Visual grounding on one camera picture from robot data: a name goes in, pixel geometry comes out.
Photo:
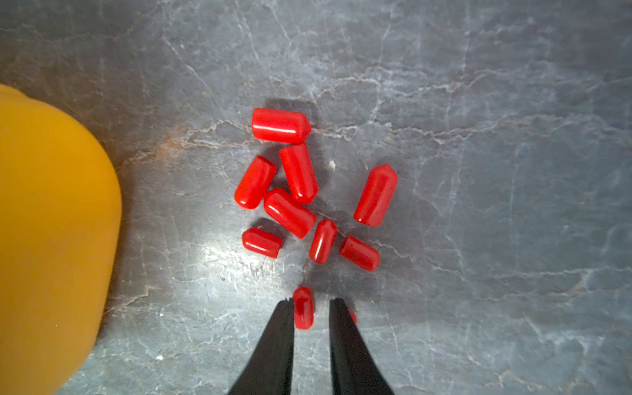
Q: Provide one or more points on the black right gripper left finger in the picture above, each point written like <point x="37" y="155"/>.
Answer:
<point x="269" y="370"/>

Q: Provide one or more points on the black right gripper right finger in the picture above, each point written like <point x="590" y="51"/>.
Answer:
<point x="353" y="368"/>

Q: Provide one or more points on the yellow plastic storage box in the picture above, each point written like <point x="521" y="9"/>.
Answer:
<point x="61" y="211"/>

